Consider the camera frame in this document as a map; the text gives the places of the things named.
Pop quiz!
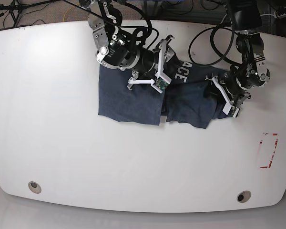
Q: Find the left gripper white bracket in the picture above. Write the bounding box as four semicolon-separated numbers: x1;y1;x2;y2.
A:
203;75;251;116

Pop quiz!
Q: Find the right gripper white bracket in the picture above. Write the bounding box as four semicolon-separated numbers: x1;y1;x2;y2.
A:
127;35;175;92

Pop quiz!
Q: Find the dark blue T-shirt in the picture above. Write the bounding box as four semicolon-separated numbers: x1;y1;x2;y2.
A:
98;61;229;129

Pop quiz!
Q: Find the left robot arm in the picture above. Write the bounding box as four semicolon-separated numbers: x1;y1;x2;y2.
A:
206;0;270;117

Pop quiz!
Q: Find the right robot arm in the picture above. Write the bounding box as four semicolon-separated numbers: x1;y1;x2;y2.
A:
79;0;175;94

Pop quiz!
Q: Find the red tape rectangle marking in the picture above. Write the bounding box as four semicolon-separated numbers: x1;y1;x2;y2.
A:
257;133;279;169

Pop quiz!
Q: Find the white power strip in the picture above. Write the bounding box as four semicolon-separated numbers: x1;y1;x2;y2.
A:
274;6;286;19

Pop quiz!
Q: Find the black tripod stand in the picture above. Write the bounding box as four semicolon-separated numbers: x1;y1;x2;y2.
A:
0;0;57;29

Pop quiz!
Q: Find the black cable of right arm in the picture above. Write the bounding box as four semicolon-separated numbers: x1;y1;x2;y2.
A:
119;0;159;51

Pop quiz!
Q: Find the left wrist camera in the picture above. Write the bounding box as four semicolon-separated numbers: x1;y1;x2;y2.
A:
229;107;240;118

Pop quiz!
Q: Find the yellow cable on floor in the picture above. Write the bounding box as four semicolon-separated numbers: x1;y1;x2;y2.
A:
63;4;74;22

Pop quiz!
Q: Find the right table cable grommet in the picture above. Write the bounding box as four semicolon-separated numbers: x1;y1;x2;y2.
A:
236;190;251;203

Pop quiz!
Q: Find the table cable grommet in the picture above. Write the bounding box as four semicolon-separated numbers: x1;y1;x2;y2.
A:
236;190;251;203
28;181;41;194

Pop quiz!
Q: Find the left table cable grommet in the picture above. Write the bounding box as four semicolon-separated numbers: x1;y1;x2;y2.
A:
28;181;41;194

